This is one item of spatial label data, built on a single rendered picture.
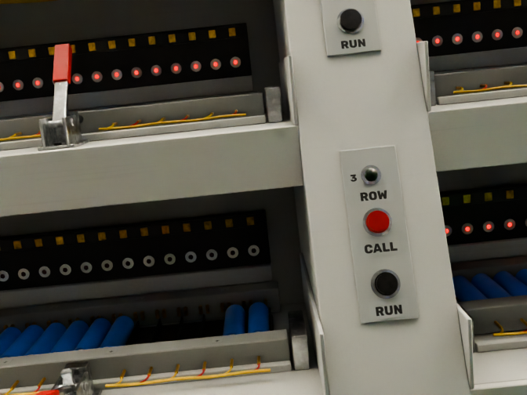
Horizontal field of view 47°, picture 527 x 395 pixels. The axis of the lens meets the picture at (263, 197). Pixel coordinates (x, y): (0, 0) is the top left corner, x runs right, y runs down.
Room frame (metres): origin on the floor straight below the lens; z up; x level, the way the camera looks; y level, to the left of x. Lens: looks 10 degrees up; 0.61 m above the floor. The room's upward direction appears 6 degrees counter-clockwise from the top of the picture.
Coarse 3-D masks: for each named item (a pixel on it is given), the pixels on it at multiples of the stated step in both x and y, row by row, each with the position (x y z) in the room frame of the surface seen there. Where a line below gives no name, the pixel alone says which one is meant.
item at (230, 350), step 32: (64, 352) 0.48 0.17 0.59; (96, 352) 0.48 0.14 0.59; (128, 352) 0.47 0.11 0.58; (160, 352) 0.47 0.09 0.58; (192, 352) 0.47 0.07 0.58; (224, 352) 0.47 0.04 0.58; (256, 352) 0.47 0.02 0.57; (288, 352) 0.47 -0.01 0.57; (0, 384) 0.48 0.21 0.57; (32, 384) 0.48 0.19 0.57; (128, 384) 0.46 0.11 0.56
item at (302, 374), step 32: (32, 288) 0.59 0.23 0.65; (64, 288) 0.59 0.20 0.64; (96, 288) 0.59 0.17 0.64; (128, 288) 0.59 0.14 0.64; (160, 288) 0.59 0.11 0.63; (192, 288) 0.60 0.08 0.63; (288, 320) 0.56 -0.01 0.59; (320, 352) 0.42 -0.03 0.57; (160, 384) 0.47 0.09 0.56; (192, 384) 0.47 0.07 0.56; (224, 384) 0.46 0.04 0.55; (256, 384) 0.46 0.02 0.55; (288, 384) 0.45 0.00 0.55; (320, 384) 0.45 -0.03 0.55
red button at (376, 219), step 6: (372, 216) 0.42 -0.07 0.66; (378, 216) 0.42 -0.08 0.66; (384, 216) 0.42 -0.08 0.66; (366, 222) 0.42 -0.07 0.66; (372, 222) 0.42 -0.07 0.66; (378, 222) 0.42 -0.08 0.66; (384, 222) 0.42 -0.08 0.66; (372, 228) 0.42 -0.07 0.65; (378, 228) 0.42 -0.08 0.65; (384, 228) 0.42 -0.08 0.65
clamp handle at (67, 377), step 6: (60, 372) 0.43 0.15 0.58; (66, 372) 0.43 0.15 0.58; (72, 372) 0.44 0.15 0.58; (66, 378) 0.44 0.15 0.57; (72, 378) 0.44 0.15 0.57; (66, 384) 0.44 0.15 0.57; (72, 384) 0.44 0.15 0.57; (48, 390) 0.40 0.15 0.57; (54, 390) 0.40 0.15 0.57; (60, 390) 0.41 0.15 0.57; (66, 390) 0.42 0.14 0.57; (72, 390) 0.43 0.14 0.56
